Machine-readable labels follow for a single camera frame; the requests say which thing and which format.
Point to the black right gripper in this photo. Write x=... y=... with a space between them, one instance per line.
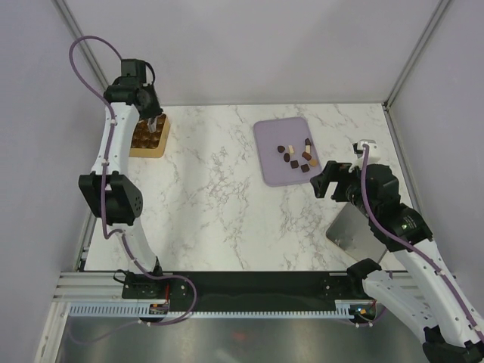
x=333 y=172

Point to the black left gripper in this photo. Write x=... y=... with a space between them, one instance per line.
x=157 y=109

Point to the steel slotted tongs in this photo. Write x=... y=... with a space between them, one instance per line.
x=152 y=124

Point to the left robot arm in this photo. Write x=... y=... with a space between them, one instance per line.
x=110 y=194

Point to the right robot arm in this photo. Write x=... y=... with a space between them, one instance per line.
x=447 y=326

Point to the brown milk chocolate block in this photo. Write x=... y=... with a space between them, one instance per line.
x=306 y=156

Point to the gold chocolate box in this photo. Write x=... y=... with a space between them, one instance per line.
x=146 y=144

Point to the lilac plastic tray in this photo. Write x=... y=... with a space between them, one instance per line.
x=286 y=150

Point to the steel tray lid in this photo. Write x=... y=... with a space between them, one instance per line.
x=351 y=233

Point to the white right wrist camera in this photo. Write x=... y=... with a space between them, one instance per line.
x=365 y=148

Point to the left aluminium corner post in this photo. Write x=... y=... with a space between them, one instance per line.
x=74 y=29

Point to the aluminium corner post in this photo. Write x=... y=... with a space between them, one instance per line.
x=423 y=41
x=74 y=29

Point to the white slotted cable duct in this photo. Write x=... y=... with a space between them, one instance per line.
x=339 y=310

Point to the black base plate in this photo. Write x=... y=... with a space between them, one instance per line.
x=245 y=289

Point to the right aluminium corner post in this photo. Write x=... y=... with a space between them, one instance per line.
x=423 y=41

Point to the aluminium frame rail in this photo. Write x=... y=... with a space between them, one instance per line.
x=87 y=287

